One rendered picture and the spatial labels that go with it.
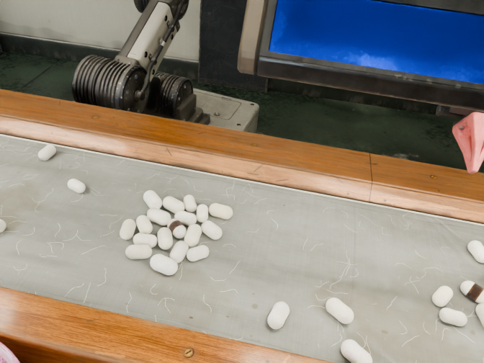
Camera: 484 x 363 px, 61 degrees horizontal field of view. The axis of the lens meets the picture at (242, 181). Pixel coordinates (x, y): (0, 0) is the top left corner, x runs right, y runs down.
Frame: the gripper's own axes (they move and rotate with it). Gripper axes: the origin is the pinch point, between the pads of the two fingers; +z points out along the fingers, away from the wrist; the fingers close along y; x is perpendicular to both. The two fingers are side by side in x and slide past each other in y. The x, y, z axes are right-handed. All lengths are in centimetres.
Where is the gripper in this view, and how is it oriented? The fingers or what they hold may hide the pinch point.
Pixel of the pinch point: (473, 166)
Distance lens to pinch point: 64.9
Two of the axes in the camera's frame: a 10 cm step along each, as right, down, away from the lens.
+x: 0.6, 2.1, 9.8
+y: 9.7, 2.2, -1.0
